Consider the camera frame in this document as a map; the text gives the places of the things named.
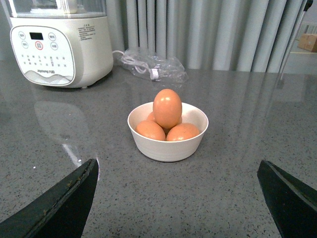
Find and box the white power cord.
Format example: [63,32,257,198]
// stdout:
[112,50,159,81]

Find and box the brown egg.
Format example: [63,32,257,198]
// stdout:
[153,89,182,129]
[147,112,156,122]
[135,120,165,141]
[166,122,200,141]

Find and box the white ceramic bowl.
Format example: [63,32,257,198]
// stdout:
[127,102,209,162]

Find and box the cardboard box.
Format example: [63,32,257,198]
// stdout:
[298,33,317,53]

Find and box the white soy milk maker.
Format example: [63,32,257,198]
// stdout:
[2,0,113,88]

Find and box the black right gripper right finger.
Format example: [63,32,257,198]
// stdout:
[257,160,317,238]

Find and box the clear plastic bag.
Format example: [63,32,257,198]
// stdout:
[112,47,189,83]

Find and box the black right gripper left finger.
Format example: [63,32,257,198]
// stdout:
[0,159,99,238]

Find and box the grey curtain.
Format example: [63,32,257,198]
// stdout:
[106,0,312,73]

